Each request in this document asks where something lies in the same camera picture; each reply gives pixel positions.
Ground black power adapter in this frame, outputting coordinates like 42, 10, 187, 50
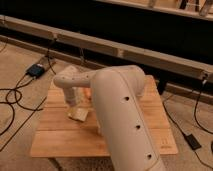
26, 64, 45, 78

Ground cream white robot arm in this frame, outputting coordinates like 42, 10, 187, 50
53, 65, 166, 171

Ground black power brick right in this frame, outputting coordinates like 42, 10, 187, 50
184, 134, 201, 150

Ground long wooden beam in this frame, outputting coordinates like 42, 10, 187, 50
0, 15, 213, 81

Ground orange carrot toy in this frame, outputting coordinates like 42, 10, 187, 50
83, 88, 91, 99

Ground black floor cables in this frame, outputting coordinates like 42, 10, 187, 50
0, 49, 58, 153

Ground wooden table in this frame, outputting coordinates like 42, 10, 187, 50
30, 75, 178, 157

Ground black cable right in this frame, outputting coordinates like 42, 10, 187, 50
161, 74, 213, 169

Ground white sponge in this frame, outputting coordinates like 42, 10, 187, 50
68, 108, 89, 122

